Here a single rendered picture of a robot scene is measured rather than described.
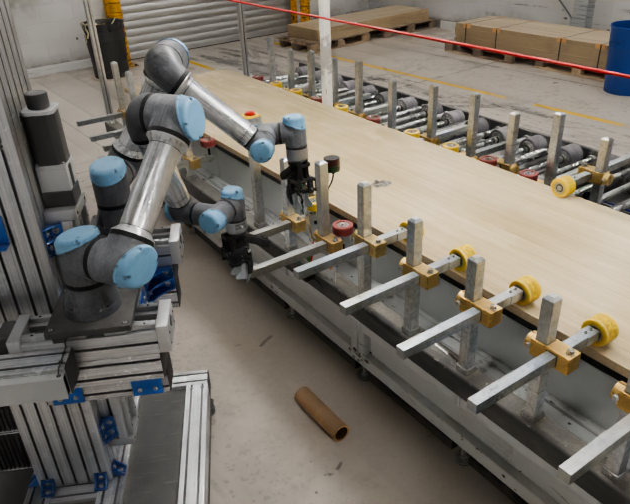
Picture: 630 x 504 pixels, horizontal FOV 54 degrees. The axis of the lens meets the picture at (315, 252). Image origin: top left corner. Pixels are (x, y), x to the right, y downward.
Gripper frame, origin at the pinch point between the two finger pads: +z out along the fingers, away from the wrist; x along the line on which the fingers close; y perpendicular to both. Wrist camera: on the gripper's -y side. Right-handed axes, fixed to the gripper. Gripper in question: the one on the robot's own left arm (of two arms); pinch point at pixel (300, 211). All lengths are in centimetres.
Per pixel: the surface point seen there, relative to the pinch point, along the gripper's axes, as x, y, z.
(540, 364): 7, 103, 12
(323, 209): 10.0, -0.3, 2.4
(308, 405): -2, -8, 94
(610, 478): 13, 121, 39
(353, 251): 3.0, 28.4, 6.9
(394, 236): 20.9, 27.7, 7.3
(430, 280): 12, 57, 9
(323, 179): 10.6, 0.5, -9.4
